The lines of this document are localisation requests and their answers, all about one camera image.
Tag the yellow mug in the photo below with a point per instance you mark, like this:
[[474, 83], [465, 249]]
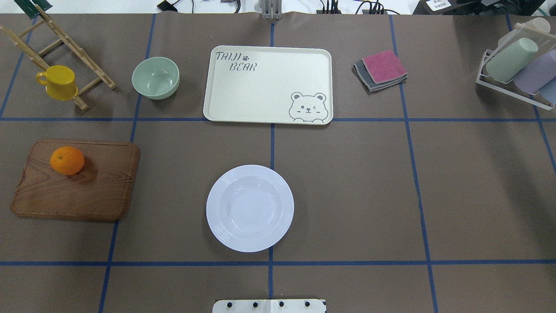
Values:
[[59, 82]]

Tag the grey cloth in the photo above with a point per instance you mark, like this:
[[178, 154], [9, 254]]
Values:
[[361, 71]]

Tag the brown wooden tray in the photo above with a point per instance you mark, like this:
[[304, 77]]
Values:
[[100, 191]]

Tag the cream bear tray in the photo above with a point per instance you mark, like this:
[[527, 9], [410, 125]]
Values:
[[269, 85]]

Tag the white plate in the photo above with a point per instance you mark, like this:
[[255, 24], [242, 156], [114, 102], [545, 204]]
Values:
[[250, 208]]

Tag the purple cup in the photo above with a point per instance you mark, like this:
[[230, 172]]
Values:
[[537, 74]]

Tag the white cup holder rack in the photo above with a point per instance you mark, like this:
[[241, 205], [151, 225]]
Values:
[[538, 30]]

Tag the dark green cup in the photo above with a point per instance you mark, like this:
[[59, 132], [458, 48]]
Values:
[[29, 7]]

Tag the green bowl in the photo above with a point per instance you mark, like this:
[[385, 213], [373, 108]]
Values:
[[156, 78]]

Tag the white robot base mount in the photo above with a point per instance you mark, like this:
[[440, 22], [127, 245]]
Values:
[[270, 306]]

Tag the orange fruit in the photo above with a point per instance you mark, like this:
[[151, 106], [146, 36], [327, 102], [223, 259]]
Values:
[[67, 160]]

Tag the pink cloth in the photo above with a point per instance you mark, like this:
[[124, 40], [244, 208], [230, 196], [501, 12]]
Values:
[[384, 67]]

